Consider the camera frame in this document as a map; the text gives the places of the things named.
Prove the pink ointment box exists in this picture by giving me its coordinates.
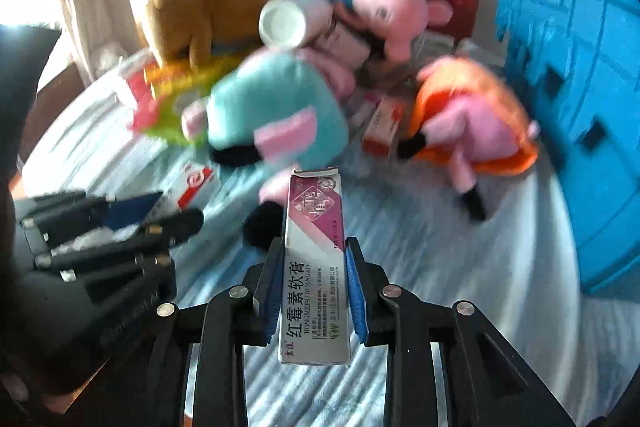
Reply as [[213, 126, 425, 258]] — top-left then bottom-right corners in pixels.
[[279, 168, 350, 365]]

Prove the striped white tablecloth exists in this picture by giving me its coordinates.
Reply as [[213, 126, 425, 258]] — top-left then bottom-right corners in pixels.
[[22, 68, 639, 426]]

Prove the teal dress pig plush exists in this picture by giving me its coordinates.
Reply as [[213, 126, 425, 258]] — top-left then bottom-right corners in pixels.
[[181, 48, 356, 251]]

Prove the brown teddy bear plush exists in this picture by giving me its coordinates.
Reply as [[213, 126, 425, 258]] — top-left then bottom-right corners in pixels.
[[141, 0, 270, 69]]

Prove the red white medicine box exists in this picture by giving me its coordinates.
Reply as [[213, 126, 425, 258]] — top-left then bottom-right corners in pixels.
[[361, 96, 406, 157]]

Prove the white cup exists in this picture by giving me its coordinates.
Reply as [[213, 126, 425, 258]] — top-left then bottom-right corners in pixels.
[[258, 0, 333, 49]]

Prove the orange dress pig plush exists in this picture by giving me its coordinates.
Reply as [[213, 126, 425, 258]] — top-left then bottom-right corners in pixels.
[[396, 55, 539, 221]]

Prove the blue plastic storage bin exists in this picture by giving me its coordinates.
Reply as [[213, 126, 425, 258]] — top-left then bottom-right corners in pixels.
[[496, 0, 639, 301]]

